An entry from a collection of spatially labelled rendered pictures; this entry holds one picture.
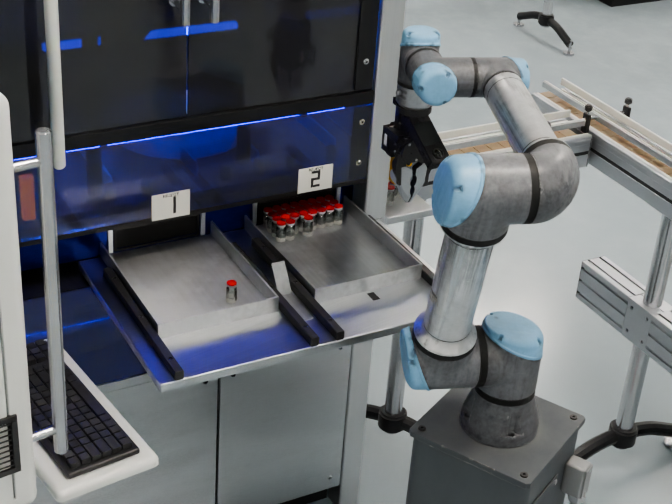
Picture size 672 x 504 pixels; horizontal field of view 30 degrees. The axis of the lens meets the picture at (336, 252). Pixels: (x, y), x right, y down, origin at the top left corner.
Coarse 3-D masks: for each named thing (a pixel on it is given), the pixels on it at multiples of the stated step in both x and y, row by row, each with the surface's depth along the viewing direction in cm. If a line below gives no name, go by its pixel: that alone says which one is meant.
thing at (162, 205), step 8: (176, 192) 261; (184, 192) 262; (152, 200) 259; (160, 200) 260; (168, 200) 261; (176, 200) 262; (184, 200) 263; (152, 208) 260; (160, 208) 261; (168, 208) 262; (176, 208) 263; (184, 208) 264; (152, 216) 261; (160, 216) 262; (168, 216) 263; (176, 216) 264
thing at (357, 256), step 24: (360, 216) 288; (264, 240) 275; (312, 240) 281; (336, 240) 281; (360, 240) 282; (384, 240) 280; (288, 264) 266; (312, 264) 272; (336, 264) 272; (360, 264) 273; (384, 264) 274; (408, 264) 273; (312, 288) 258; (336, 288) 259; (360, 288) 263
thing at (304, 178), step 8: (312, 168) 275; (320, 168) 276; (328, 168) 277; (304, 176) 275; (312, 176) 276; (320, 176) 277; (328, 176) 278; (304, 184) 276; (320, 184) 278; (328, 184) 279; (304, 192) 277
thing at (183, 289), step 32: (128, 256) 270; (160, 256) 270; (192, 256) 271; (224, 256) 272; (128, 288) 255; (160, 288) 259; (192, 288) 260; (224, 288) 261; (256, 288) 262; (160, 320) 249; (192, 320) 246; (224, 320) 250
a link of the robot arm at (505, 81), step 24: (480, 72) 231; (504, 72) 229; (528, 72) 233; (480, 96) 234; (504, 96) 223; (528, 96) 223; (504, 120) 220; (528, 120) 215; (528, 144) 210; (552, 144) 206; (552, 168) 199; (576, 168) 204; (552, 192) 198; (552, 216) 201
